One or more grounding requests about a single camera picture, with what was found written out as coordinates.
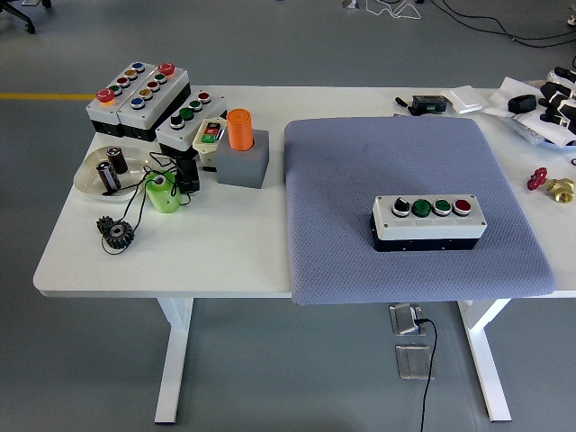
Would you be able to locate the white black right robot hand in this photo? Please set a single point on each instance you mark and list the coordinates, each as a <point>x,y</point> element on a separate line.
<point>564,105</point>

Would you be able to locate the four-button control box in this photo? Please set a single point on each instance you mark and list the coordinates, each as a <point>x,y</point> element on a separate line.
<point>180,135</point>
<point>427,227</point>

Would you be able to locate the five-button box with stop button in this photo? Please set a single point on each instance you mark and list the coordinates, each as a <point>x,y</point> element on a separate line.
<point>101,112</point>
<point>153,105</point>

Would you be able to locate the white paper sheet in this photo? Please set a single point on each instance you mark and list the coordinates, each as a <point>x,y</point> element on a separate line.
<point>513,90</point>

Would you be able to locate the black module green connector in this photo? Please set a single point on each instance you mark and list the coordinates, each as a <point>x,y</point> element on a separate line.
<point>427,104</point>

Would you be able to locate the black pen tool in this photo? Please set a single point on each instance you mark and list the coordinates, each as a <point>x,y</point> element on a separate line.
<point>402,102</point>

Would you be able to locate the grey-blue textured mat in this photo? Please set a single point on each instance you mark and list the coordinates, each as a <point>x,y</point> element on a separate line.
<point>360,180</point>

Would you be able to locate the white table leg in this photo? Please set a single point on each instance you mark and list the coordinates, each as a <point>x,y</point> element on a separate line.
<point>488,360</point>
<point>175,360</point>

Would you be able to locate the open metal floor socket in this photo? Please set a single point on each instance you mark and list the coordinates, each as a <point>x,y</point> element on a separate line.
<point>405,321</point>

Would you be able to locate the closed metal floor socket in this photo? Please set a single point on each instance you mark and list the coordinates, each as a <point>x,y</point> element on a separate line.
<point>414,362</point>

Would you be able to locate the orange plastic cylinder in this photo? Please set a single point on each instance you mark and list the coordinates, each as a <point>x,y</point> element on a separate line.
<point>239,130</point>

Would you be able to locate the grey block holder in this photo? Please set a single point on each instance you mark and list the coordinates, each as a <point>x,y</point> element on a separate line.
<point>240,166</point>

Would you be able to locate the black power adapter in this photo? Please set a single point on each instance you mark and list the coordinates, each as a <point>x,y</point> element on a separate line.
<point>188,177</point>

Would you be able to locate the green plastic spool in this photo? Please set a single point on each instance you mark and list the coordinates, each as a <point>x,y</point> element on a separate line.
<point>163,198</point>

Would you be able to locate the dark brown capacitor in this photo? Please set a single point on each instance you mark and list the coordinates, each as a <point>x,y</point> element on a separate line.
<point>118,159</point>
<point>109,176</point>

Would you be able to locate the large black gear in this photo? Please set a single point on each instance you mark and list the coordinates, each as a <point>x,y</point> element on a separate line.
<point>119,236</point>

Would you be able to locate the small black gear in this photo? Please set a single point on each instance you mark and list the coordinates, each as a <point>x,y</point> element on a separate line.
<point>102,223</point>

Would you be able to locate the clear round dish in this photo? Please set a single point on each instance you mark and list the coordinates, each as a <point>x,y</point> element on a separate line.
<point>87,175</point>

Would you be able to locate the black office chair base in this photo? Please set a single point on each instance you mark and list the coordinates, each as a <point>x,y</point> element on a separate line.
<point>22,18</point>

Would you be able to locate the white flat switch plate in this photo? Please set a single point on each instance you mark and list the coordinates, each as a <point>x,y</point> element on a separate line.
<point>465,100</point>

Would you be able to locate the cream red-green switch box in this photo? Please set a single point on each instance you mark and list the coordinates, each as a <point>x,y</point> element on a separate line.
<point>202,144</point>

